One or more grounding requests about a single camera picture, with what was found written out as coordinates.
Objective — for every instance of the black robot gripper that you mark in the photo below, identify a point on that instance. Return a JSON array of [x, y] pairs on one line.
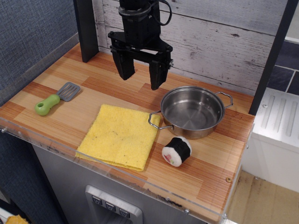
[[141, 41]]

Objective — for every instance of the stainless steel pot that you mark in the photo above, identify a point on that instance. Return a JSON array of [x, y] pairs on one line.
[[190, 111]]

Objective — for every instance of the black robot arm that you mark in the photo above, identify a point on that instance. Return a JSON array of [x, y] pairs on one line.
[[135, 5]]

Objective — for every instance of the plush sushi roll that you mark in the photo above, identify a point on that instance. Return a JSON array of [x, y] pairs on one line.
[[177, 151]]

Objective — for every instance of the yellow folded cloth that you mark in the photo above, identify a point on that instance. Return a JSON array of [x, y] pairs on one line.
[[121, 137]]

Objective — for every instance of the silver dispenser button panel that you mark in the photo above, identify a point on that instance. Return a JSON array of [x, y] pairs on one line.
[[108, 209]]

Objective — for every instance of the white ridged cabinet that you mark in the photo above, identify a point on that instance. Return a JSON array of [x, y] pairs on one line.
[[272, 151]]

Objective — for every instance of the yellow object at corner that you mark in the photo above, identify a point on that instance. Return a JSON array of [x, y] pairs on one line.
[[16, 220]]

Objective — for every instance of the green handled grey spatula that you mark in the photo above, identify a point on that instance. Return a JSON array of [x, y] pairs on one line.
[[66, 93]]

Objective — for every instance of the black left frame post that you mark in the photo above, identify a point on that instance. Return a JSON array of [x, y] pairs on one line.
[[86, 28]]

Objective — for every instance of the black frame post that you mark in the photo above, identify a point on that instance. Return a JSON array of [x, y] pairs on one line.
[[86, 28], [273, 55]]

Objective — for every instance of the black right frame post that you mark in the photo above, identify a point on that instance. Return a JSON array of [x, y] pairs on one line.
[[273, 55]]

